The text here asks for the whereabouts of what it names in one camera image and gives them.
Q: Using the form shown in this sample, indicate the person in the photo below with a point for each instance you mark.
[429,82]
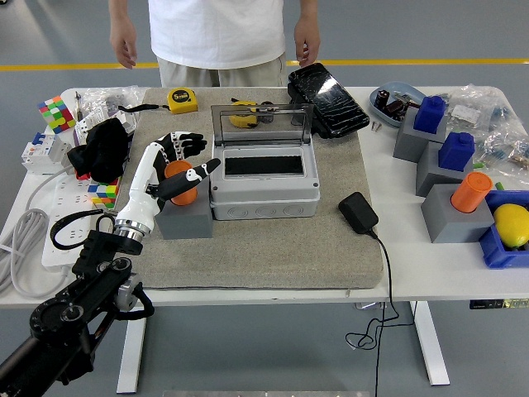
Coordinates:
[215,33]

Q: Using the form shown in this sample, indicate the pale blue oval tray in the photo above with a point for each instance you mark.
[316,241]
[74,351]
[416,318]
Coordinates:
[398,87]

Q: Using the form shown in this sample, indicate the yellow round tape measure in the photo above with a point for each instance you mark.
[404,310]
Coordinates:
[244,120]

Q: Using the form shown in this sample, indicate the small multicoloured puzzle cube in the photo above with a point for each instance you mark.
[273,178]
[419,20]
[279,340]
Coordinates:
[103,194]

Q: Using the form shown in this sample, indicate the orange cylinder battery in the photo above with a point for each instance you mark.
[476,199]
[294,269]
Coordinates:
[177,167]
[469,194]

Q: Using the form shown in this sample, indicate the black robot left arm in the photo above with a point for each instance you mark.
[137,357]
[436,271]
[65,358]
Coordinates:
[95,277]

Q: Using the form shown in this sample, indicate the white table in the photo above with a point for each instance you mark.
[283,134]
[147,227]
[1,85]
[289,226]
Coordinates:
[434,273]

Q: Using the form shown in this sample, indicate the transparent hinged box lid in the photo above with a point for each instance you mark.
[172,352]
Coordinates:
[308,124]

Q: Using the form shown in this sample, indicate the black cloth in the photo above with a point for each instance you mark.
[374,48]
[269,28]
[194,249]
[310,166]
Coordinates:
[99,153]

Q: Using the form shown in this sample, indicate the white circuit breaker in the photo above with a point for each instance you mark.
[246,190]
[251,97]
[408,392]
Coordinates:
[45,153]

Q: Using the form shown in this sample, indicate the small black capacitor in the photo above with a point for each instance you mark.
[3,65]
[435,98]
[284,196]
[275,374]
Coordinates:
[268,118]

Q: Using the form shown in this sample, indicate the large multicoloured puzzle cube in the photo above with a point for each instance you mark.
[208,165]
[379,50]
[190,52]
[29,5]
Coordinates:
[55,113]

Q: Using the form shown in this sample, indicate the black table control panel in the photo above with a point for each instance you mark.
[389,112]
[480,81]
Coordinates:
[496,304]

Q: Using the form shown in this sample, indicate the grey holder block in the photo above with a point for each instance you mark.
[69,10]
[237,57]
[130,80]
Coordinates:
[430,173]
[446,219]
[407,140]

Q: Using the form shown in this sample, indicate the yellow square tape measure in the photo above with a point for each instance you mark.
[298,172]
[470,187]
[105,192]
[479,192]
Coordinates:
[182,101]

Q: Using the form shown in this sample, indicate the blue plastic block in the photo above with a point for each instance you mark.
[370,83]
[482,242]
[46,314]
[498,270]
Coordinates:
[430,116]
[454,153]

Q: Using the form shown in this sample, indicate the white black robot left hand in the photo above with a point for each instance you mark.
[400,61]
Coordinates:
[140,190]

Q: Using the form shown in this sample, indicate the grey plastic junction box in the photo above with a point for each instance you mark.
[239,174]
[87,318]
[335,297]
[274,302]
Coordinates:
[264,194]

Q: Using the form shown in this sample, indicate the black cracked tablet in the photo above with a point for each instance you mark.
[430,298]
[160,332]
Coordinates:
[330,103]

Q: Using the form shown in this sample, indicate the clear plastic bag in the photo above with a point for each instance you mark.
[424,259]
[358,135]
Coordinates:
[103,97]

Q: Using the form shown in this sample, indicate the silver pen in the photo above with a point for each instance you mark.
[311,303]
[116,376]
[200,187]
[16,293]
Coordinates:
[77,107]

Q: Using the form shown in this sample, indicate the person's right hand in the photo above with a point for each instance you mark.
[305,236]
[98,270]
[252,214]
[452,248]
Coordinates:
[123,43]

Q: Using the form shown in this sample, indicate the grey-brown mat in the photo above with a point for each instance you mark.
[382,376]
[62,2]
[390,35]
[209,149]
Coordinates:
[268,256]

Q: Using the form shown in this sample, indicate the grey block with round hole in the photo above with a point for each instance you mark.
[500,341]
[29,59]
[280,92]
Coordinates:
[186,225]

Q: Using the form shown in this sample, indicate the person's left forearm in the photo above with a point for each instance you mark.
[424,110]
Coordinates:
[308,9]

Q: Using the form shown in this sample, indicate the yellow lemon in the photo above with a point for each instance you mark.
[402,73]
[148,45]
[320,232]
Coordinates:
[512,225]

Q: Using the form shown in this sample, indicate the white power strip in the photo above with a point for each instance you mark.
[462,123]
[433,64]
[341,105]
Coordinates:
[66,198]

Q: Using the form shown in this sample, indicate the white table leg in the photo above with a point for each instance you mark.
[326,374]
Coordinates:
[432,347]
[132,351]

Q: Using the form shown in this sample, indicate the clear bag of components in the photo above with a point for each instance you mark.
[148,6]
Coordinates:
[475,103]
[504,144]

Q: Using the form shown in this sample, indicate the black power adapter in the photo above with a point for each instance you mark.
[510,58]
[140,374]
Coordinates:
[357,213]

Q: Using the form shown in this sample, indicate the brown capacitor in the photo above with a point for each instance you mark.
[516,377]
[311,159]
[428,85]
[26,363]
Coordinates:
[394,108]

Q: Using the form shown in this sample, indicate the blue plastic bin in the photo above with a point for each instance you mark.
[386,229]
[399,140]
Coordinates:
[496,252]

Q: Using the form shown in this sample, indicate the person's left hand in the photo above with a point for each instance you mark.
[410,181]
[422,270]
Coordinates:
[306,41]

